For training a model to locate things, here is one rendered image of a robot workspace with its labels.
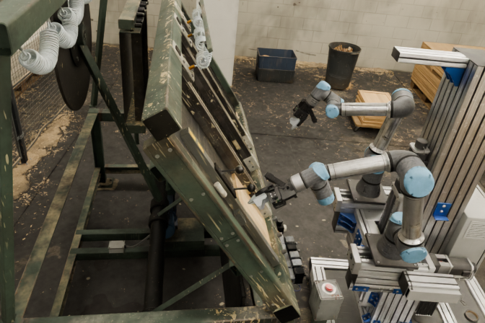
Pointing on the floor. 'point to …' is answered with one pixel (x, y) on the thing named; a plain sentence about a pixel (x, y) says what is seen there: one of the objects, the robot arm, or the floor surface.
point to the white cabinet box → (221, 7)
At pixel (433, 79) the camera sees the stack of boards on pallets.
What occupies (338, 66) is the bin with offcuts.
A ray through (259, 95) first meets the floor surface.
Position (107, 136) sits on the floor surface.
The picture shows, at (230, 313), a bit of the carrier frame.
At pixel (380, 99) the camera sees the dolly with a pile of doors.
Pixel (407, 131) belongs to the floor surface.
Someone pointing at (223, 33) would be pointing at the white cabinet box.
